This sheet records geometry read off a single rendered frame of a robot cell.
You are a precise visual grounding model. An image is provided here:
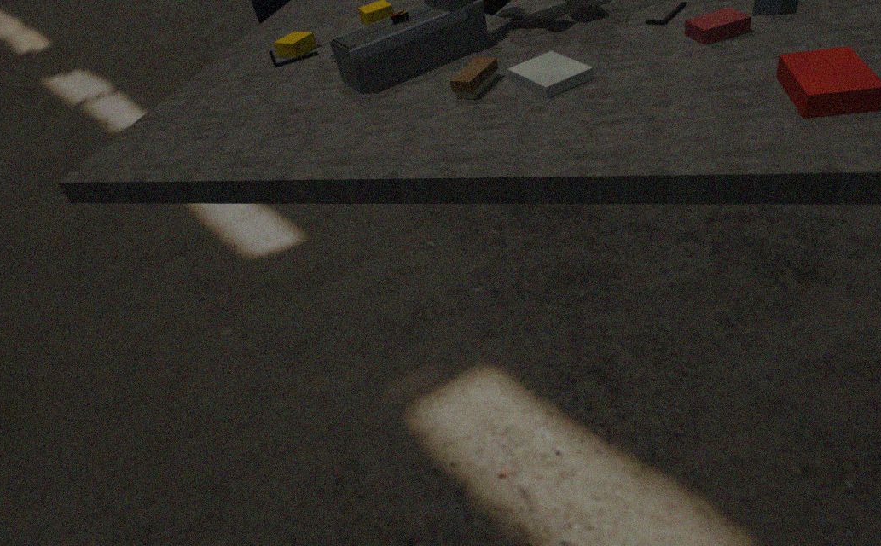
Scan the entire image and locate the yellow block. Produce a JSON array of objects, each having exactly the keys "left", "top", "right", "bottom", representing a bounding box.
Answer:
[
  {"left": 274, "top": 32, "right": 317, "bottom": 58},
  {"left": 358, "top": 0, "right": 394, "bottom": 26}
]

